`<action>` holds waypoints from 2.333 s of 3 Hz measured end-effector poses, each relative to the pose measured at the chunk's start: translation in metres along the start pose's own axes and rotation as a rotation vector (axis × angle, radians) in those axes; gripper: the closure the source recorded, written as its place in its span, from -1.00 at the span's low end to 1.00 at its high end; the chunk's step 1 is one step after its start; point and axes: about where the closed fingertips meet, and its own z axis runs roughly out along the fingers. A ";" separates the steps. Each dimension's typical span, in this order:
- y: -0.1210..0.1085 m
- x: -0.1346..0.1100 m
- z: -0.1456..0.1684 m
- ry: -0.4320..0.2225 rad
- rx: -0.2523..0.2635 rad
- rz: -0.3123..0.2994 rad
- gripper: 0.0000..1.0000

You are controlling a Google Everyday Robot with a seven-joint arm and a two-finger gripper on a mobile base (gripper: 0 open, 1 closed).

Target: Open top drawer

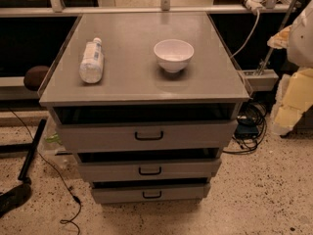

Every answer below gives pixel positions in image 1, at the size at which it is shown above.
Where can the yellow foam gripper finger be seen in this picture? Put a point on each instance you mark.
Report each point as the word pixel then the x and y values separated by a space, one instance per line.
pixel 298 97

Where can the grey top drawer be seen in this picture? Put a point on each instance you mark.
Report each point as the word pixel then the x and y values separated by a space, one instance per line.
pixel 145 127

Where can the grey drawer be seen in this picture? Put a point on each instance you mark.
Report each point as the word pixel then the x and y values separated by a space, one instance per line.
pixel 147 165
pixel 145 127
pixel 150 190

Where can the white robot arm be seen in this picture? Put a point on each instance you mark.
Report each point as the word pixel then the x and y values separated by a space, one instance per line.
pixel 297 89

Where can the grey drawer cabinet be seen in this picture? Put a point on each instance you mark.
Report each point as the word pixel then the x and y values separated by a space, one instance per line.
pixel 131 75

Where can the grey middle drawer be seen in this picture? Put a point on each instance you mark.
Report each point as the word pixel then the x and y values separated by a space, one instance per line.
pixel 147 165

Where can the grey bottom drawer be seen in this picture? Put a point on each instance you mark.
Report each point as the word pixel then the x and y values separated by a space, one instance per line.
pixel 150 190

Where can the metal support rod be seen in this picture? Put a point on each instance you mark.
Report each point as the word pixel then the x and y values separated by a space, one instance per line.
pixel 280 26

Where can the white ceramic bowl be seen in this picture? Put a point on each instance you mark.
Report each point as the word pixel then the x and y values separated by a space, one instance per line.
pixel 173 55

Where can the clear plastic water bottle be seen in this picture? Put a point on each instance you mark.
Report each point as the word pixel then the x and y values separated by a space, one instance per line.
pixel 92 64

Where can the green plastic item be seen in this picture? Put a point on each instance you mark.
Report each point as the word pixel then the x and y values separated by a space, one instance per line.
pixel 53 139

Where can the brown round object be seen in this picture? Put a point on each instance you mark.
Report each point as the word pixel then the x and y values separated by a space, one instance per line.
pixel 34 77

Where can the black bar on floor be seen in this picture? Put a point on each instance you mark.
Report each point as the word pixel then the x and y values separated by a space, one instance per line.
pixel 31 151

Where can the grey metal rail block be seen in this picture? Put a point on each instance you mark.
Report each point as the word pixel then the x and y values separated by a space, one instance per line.
pixel 258 82

